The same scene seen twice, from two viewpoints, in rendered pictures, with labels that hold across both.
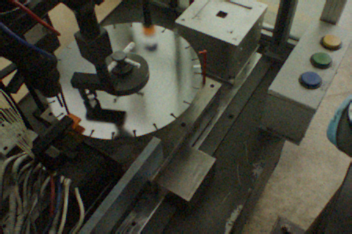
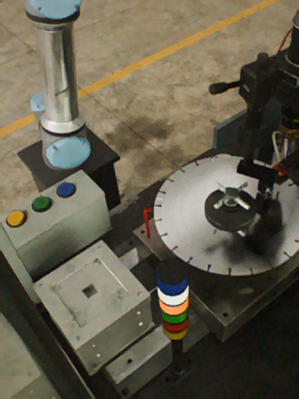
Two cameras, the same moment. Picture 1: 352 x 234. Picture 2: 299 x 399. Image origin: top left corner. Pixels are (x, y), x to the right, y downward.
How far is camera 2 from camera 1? 1.15 m
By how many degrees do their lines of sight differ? 75
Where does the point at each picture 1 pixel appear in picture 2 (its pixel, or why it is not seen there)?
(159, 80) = (198, 193)
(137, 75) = (216, 196)
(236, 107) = (121, 248)
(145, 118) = (219, 166)
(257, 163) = (132, 202)
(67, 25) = not seen: outside the picture
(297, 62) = (61, 208)
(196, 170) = not seen: hidden behind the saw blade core
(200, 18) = (117, 292)
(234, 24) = (85, 270)
